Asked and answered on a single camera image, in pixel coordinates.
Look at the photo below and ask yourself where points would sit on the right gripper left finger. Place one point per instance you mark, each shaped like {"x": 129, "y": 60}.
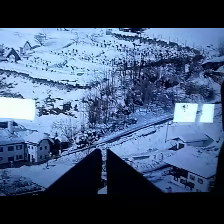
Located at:
{"x": 85, "y": 176}

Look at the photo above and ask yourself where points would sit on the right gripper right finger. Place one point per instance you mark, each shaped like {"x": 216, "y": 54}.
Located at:
{"x": 125, "y": 178}

